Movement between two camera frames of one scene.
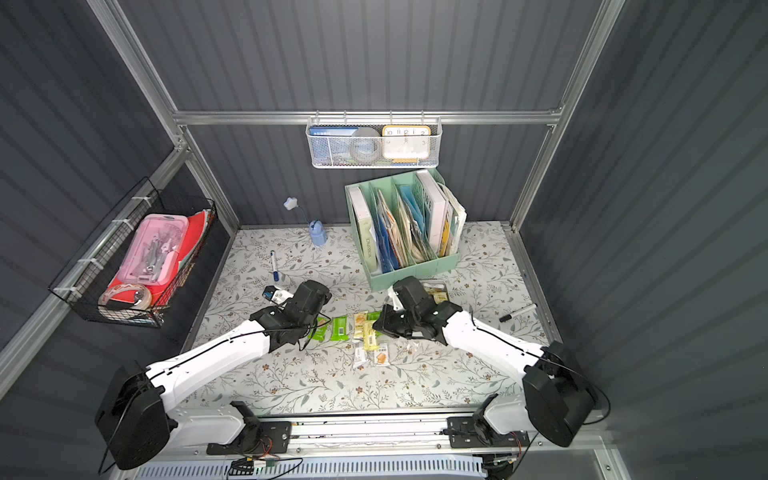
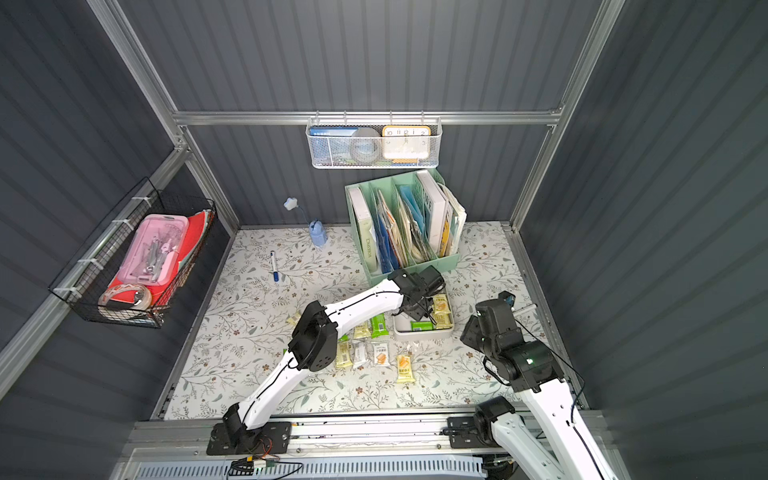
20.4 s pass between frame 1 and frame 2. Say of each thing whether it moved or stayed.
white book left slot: stayed
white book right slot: stayed
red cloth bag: stayed
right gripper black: moved
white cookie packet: stayed
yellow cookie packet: stayed
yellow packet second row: moved
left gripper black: moved
